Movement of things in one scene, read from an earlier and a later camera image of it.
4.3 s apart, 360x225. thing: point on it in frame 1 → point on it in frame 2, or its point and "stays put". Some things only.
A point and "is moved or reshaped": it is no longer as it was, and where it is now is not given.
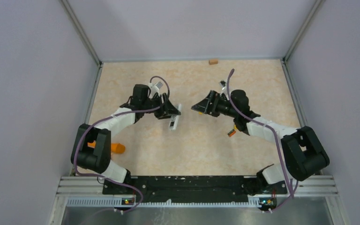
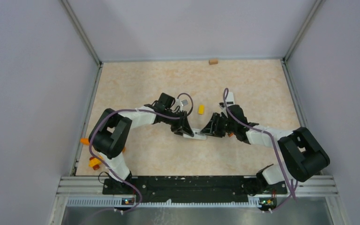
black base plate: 191,189 stays put
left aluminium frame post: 78,28 stays put
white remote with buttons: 174,119 is moved or reshaped
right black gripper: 205,106 → 212,128
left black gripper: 166,110 → 183,122
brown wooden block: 213,62 stays put
